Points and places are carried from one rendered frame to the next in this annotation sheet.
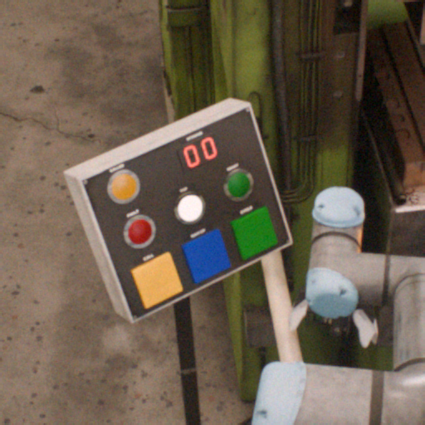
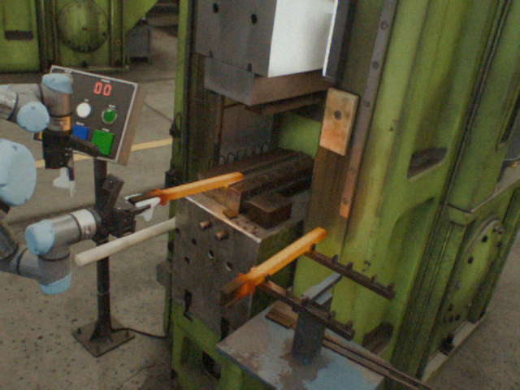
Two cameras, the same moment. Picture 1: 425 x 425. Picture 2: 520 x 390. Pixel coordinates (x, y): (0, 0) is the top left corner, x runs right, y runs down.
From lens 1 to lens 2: 187 cm
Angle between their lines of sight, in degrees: 39
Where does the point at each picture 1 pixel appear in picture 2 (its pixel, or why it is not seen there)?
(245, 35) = (178, 74)
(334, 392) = not seen: outside the picture
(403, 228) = (179, 208)
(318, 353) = not seen: hidden behind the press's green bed
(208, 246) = (79, 131)
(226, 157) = (112, 99)
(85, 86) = not seen: hidden behind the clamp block
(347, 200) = (58, 77)
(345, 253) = (26, 86)
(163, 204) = (75, 100)
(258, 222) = (105, 138)
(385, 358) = (175, 311)
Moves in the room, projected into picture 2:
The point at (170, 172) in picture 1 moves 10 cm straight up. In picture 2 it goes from (86, 88) to (85, 60)
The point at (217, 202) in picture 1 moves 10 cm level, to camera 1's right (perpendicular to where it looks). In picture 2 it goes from (96, 116) to (111, 126)
